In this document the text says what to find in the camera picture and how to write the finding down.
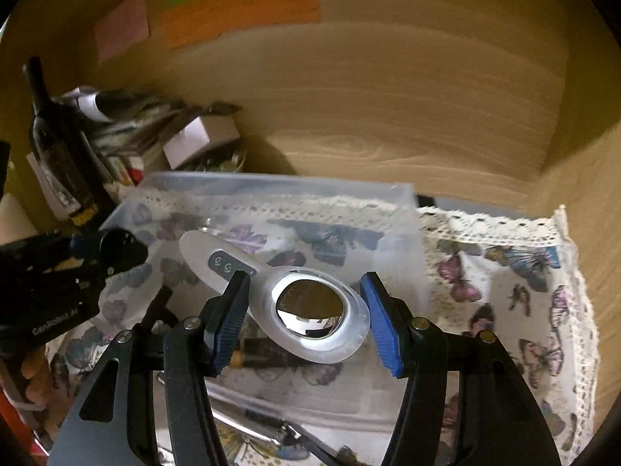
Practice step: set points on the white hand mirror with buttons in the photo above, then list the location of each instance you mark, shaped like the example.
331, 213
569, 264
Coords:
310, 308

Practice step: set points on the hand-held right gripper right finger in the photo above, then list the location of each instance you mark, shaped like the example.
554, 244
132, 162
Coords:
384, 327

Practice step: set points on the orange paper sheet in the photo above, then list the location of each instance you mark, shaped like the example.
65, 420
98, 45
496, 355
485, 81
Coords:
242, 9

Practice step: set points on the glass jar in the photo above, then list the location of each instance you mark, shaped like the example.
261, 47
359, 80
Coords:
228, 161

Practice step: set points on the person's left hand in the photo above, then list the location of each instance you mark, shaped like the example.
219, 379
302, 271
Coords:
35, 374

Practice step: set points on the pink paper sheet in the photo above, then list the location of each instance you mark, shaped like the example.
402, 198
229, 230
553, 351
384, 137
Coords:
121, 26

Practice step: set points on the small white cardboard box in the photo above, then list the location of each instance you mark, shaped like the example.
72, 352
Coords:
199, 138

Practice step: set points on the dark wine bottle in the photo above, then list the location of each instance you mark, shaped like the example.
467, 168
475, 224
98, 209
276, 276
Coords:
53, 155

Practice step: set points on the clear plastic storage box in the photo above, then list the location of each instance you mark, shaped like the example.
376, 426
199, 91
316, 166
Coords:
301, 213

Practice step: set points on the butterfly printed lace cloth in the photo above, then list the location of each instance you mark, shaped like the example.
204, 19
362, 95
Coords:
504, 281

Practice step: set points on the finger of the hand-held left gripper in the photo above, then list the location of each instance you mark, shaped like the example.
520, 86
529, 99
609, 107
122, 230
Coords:
119, 250

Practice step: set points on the metal tongs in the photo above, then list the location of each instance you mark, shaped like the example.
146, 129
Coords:
281, 434

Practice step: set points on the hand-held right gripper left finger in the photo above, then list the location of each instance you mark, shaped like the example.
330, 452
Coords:
227, 325

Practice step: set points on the pile of papers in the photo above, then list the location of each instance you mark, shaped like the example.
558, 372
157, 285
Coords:
136, 119

